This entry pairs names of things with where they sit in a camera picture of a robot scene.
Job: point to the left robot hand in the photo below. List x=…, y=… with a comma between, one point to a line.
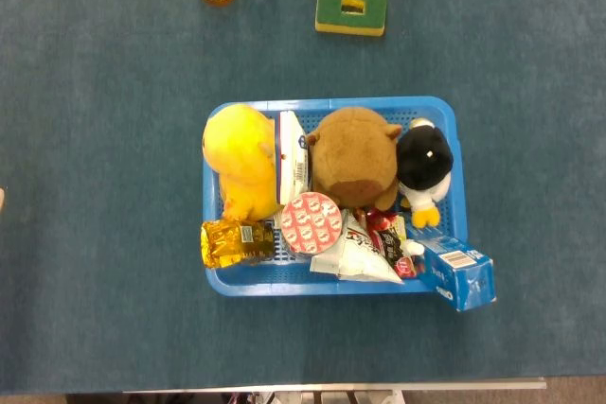
x=1, y=199

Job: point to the gold foil snack package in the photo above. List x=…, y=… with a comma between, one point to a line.
x=227, y=243

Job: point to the green Pringles can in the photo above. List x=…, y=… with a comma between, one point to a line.
x=311, y=222

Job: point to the blue Oreo cookie box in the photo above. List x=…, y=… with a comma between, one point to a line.
x=459, y=276

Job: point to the blue plastic basket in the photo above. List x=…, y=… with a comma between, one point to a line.
x=265, y=281

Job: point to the blue felt table cover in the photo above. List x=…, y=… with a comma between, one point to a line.
x=94, y=186

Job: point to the yellow duck plush toy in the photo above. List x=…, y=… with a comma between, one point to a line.
x=241, y=158

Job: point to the white blue snack bag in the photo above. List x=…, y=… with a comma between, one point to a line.
x=291, y=158

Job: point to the white triangular snack packet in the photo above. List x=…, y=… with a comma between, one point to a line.
x=350, y=252

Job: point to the brown capybara plush toy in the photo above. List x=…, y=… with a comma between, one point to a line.
x=352, y=153

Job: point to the green yellow sponge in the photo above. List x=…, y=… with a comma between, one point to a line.
x=331, y=16

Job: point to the red grape jelly pouch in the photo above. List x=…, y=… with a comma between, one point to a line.
x=390, y=243

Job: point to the black white penguin plush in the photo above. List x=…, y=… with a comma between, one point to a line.
x=423, y=153

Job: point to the metal table edge strip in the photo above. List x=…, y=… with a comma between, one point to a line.
x=426, y=384

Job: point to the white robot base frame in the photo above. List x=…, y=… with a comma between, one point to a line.
x=308, y=397

